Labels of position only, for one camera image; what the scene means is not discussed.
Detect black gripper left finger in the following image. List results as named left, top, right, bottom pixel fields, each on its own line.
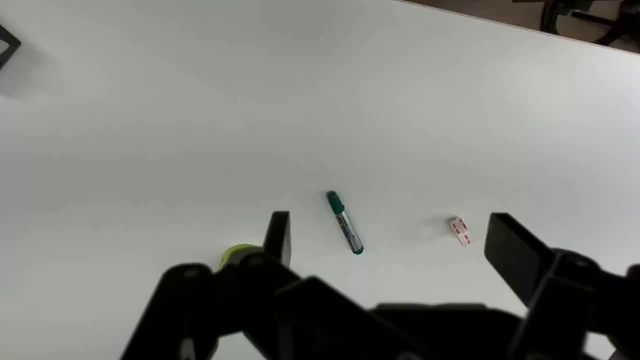
left=118, top=211, right=417, bottom=360

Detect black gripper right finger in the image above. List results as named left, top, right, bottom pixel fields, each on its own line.
left=484, top=212, right=640, bottom=360

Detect green whiteboard marker pen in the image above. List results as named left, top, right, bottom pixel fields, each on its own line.
left=324, top=190, right=367, bottom=257

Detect lime green mug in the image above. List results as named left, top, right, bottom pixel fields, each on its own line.
left=220, top=242, right=269, bottom=269

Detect small white red dice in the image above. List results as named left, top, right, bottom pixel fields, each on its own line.
left=447, top=214, right=475, bottom=249

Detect black office chair base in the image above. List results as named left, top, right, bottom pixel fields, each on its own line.
left=538, top=0, right=640, bottom=49

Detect black frame piece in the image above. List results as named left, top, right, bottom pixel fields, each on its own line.
left=0, top=25, right=25, bottom=70

